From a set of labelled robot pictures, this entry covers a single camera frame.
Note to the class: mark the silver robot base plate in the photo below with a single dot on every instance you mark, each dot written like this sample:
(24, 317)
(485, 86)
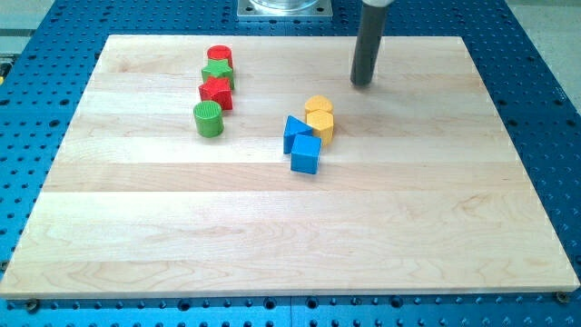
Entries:
(284, 8)

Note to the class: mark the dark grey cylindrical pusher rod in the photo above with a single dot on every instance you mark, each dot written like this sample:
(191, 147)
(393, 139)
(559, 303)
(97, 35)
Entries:
(373, 18)

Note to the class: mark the green star block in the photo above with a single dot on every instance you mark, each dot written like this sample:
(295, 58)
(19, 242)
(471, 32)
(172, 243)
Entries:
(219, 69)

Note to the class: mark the yellow hexagon block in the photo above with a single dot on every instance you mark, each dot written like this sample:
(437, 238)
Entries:
(322, 124)

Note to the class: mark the blue perforated table plate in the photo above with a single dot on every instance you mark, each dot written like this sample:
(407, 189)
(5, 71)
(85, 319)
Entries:
(45, 84)

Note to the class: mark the red cylinder block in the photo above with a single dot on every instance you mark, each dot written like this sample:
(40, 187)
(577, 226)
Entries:
(220, 52)

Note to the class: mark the blue triangle block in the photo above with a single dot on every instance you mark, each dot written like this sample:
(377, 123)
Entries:
(293, 127)

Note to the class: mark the green cylinder block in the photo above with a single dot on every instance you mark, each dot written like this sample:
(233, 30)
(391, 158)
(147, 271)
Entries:
(208, 118)

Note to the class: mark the light wooden board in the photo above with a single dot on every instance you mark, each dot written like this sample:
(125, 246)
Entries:
(421, 189)

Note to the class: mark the blue cube block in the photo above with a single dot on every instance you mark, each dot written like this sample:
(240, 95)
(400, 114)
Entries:
(305, 154)

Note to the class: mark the red star block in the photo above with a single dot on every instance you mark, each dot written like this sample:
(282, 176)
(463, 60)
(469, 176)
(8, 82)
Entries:
(217, 89)

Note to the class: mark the yellow rounded block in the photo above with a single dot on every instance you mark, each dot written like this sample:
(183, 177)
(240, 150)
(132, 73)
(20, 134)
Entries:
(318, 102)

